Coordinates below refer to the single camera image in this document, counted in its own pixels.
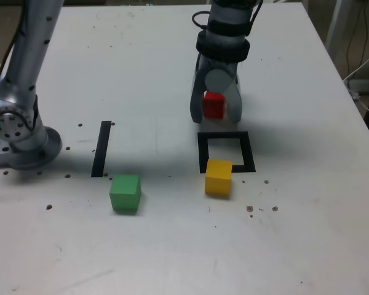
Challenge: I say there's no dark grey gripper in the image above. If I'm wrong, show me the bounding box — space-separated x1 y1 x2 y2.
189 53 244 124

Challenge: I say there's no red cube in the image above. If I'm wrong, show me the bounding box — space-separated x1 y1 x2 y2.
202 91 226 119

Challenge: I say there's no yellow cube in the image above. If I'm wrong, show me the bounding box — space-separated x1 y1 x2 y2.
204 159 233 197

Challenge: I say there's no green cube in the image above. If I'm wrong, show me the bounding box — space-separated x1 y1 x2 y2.
109 174 141 213

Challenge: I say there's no black tape square outline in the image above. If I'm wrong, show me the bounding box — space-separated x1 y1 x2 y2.
197 131 256 173

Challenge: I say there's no black tape strip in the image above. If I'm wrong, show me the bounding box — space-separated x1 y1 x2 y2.
91 120 112 178

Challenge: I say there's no black background cable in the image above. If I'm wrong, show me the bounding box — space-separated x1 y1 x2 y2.
345 0 369 79

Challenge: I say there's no white metal post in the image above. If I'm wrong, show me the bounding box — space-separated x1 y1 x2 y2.
325 0 347 53

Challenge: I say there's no white background cable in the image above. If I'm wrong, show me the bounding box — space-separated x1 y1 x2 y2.
343 45 369 115

